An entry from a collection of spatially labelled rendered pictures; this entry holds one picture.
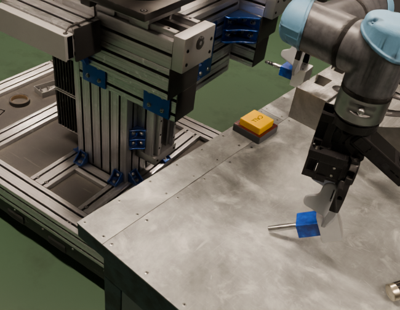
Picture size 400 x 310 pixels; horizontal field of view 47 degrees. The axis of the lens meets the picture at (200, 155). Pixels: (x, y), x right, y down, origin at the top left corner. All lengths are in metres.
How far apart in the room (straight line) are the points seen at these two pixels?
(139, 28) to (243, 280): 0.65
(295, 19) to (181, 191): 0.42
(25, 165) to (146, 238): 1.16
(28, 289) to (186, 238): 1.03
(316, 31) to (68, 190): 1.31
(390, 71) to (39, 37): 0.87
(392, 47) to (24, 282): 1.49
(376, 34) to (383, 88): 0.08
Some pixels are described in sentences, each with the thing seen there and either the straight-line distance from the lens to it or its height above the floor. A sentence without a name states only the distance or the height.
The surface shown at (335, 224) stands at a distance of 0.85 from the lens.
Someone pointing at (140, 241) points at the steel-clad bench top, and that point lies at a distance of 0.85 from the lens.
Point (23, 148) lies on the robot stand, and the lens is 2.04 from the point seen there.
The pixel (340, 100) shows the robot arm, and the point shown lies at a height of 1.11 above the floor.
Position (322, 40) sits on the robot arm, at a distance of 0.70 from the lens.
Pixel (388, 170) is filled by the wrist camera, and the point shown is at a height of 1.02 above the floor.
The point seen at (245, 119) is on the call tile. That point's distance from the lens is 1.12.
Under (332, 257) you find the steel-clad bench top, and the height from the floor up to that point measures 0.80.
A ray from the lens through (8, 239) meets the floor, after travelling 1.97.
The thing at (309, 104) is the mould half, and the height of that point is 0.86.
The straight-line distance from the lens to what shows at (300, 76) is 1.29.
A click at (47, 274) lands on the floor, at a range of 1.83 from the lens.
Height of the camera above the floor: 1.44
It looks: 38 degrees down
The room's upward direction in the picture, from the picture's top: 8 degrees clockwise
